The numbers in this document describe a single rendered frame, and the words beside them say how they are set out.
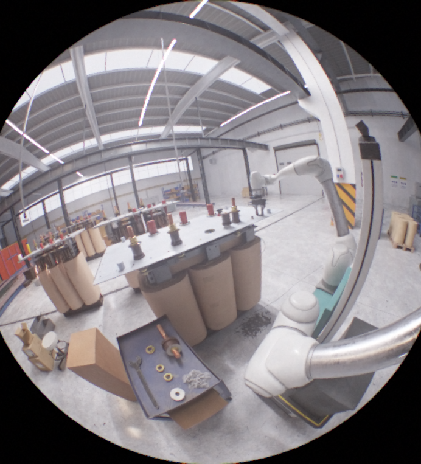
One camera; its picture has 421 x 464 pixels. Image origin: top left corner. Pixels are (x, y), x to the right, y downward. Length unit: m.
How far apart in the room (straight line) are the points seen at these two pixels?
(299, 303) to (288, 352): 0.18
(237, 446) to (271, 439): 0.28
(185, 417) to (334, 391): 0.72
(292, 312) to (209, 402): 0.65
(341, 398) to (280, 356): 0.63
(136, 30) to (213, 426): 4.97
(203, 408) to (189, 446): 0.95
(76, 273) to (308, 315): 3.03
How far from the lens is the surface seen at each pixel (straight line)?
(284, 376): 0.43
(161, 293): 1.09
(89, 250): 6.78
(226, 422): 1.70
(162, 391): 0.91
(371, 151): 0.43
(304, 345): 0.43
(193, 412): 0.93
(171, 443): 1.85
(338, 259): 0.89
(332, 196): 1.04
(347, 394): 1.00
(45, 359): 3.18
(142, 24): 3.31
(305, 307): 0.51
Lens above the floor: 1.69
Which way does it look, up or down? 18 degrees down
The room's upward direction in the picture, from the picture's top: 10 degrees counter-clockwise
